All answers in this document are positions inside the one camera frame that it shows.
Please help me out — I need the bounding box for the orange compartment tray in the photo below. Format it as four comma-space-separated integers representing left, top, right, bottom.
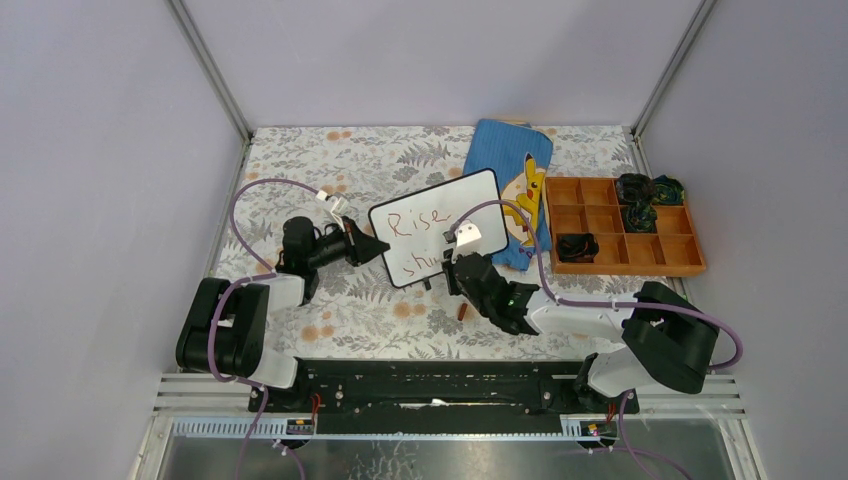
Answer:
545, 177, 707, 277

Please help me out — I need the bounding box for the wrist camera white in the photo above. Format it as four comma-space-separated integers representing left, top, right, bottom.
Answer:
315, 190, 349, 228
444, 220, 482, 258

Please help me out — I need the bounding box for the black orange cloth roll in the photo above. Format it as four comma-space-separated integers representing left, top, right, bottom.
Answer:
555, 233, 600, 263

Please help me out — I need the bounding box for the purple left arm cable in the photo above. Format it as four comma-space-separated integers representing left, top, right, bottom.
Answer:
206, 178, 323, 480

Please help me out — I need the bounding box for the blue Pikachu cloth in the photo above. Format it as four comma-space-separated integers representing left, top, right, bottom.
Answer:
463, 119, 553, 271

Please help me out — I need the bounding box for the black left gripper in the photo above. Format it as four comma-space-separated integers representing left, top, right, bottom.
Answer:
308, 215, 390, 270

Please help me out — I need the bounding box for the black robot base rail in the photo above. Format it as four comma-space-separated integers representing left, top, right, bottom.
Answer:
158, 357, 747, 442

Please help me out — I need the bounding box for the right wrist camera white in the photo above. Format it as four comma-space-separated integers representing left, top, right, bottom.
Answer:
444, 220, 482, 258

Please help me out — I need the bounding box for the white whiteboard black frame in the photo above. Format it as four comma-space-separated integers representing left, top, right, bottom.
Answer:
368, 169, 509, 288

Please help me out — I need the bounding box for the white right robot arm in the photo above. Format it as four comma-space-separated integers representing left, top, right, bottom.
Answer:
442, 253, 719, 412

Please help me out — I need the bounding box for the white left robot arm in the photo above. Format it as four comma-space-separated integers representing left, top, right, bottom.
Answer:
175, 216, 390, 411

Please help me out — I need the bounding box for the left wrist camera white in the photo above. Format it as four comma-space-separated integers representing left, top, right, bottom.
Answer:
315, 190, 349, 228

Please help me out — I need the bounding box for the dark patterned cloth roll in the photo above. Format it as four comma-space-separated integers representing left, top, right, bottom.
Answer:
621, 203, 658, 234
614, 173, 656, 205
652, 175, 685, 206

